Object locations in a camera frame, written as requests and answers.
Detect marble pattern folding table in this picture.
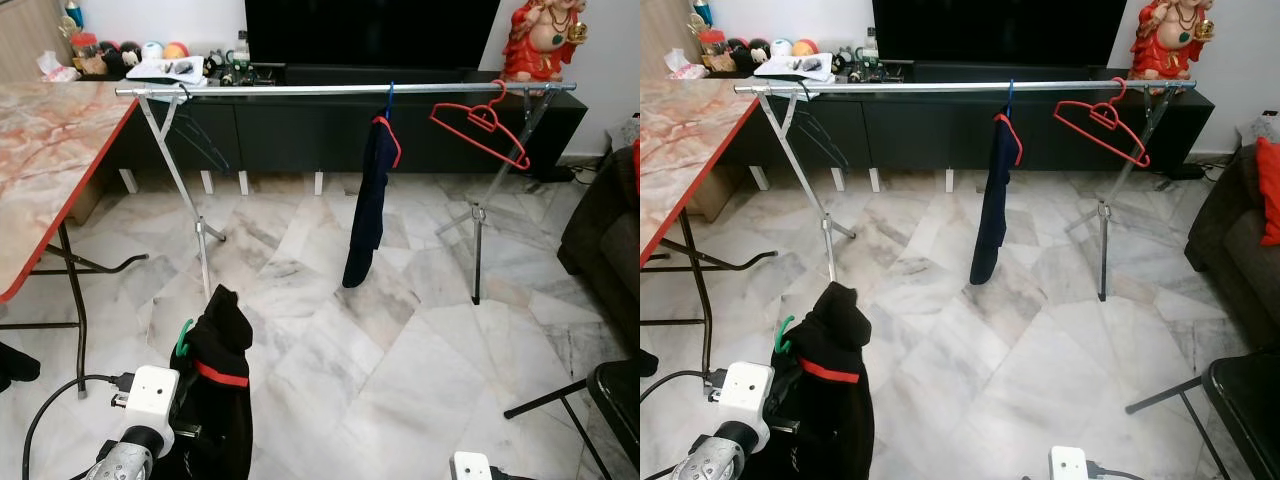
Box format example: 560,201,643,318
640,78,779,379
0,80,151,399

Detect red square cushion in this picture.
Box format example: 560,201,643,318
1257,135,1280,247

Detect silver metal clothes rack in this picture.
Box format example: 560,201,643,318
734,80,1197,303
114,82,579,307

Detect black flat television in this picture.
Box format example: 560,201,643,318
243,0,501,71
872,0,1128,69

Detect light wooden sideboard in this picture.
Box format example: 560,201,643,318
0,0,76,83
640,0,701,81

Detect pink tissue box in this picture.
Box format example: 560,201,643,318
665,47,709,81
37,50,81,83

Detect red laughing Buddha statue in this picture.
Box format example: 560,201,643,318
500,0,586,84
1130,0,1214,81

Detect brown cardboard box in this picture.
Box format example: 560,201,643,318
695,165,746,223
68,180,106,226

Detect black TV cabinet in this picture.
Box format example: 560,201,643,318
735,62,1216,183
110,65,589,186

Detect black folding chair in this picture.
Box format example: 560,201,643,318
503,358,641,480
1125,350,1280,480

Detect dark grey fabric sofa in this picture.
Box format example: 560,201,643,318
1185,140,1280,351
557,148,641,346

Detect navy T-shirt red collar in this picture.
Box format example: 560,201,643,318
342,115,403,289
968,112,1024,286

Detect red plastic hanger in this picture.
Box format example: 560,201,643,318
1053,77,1151,168
430,80,531,171

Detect black soundbar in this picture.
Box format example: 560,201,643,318
285,63,471,86
912,62,1096,84

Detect black garment red stripe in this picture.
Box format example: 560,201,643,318
160,285,254,480
765,283,874,480

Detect stack of white papers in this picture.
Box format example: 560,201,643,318
752,55,836,86
125,57,208,89

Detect black wire hanger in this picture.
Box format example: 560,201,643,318
790,88,851,171
165,90,231,173

